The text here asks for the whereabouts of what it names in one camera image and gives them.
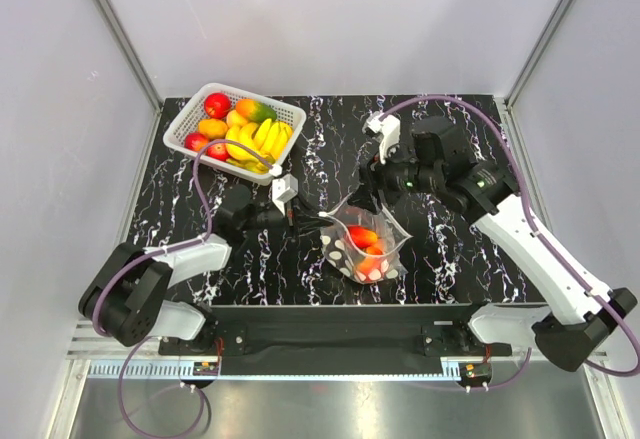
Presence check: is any right connector board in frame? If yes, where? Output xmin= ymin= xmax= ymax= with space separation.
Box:
xmin=463 ymin=362 xmax=492 ymax=379

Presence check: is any white plastic fruit basket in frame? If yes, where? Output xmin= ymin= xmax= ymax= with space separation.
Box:
xmin=163 ymin=83 xmax=306 ymax=186

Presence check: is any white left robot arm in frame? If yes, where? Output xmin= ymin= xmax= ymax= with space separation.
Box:
xmin=78 ymin=180 xmax=327 ymax=355

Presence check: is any left connector board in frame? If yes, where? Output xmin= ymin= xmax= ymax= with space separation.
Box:
xmin=193 ymin=360 xmax=220 ymax=377

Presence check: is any green orange mango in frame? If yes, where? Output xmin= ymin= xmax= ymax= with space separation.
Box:
xmin=235 ymin=98 xmax=277 ymax=123

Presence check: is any yellow banana bunch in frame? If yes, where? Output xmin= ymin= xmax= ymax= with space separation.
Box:
xmin=225 ymin=119 xmax=293 ymax=174

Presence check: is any small red apple front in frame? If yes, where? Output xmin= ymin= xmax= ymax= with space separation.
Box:
xmin=184 ymin=132 xmax=209 ymax=153

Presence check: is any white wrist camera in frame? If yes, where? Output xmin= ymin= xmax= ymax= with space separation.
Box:
xmin=362 ymin=112 xmax=401 ymax=165
xmin=271 ymin=174 xmax=298 ymax=215

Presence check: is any aluminium front rail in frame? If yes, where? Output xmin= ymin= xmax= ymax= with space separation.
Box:
xmin=64 ymin=321 xmax=609 ymax=383

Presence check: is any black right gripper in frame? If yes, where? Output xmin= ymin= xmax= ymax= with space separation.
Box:
xmin=346 ymin=138 xmax=442 ymax=216

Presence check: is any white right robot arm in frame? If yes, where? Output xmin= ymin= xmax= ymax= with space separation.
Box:
xmin=349 ymin=113 xmax=638 ymax=372

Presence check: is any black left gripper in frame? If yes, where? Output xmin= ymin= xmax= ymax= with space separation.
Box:
xmin=240 ymin=193 xmax=333 ymax=243

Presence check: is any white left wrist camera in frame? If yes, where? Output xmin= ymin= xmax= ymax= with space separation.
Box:
xmin=271 ymin=174 xmax=298 ymax=215

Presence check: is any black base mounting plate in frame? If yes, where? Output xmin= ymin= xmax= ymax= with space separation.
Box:
xmin=159 ymin=305 xmax=512 ymax=381

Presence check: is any clear dotted zip top bag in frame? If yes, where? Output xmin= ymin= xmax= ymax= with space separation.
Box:
xmin=319 ymin=197 xmax=412 ymax=284

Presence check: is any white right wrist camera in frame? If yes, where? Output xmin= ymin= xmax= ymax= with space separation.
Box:
xmin=362 ymin=112 xmax=401 ymax=165

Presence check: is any connector board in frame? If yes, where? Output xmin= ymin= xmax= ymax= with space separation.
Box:
xmin=193 ymin=360 xmax=220 ymax=377
xmin=463 ymin=362 xmax=492 ymax=379

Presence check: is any small red apple middle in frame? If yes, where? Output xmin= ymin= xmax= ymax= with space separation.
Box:
xmin=206 ymin=143 xmax=230 ymax=162

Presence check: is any red apple back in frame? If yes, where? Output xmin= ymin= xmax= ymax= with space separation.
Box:
xmin=203 ymin=92 xmax=232 ymax=119

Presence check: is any aluminium frame post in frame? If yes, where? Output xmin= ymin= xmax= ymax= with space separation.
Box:
xmin=504 ymin=0 xmax=576 ymax=109
xmin=93 ymin=0 xmax=164 ymax=112

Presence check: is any right aluminium frame post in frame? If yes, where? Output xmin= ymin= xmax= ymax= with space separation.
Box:
xmin=504 ymin=0 xmax=576 ymax=109

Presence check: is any left aluminium frame post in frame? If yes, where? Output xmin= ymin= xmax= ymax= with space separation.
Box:
xmin=93 ymin=0 xmax=164 ymax=112

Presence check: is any small red apple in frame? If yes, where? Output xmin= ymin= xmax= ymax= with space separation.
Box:
xmin=206 ymin=143 xmax=230 ymax=162
xmin=184 ymin=132 xmax=209 ymax=153

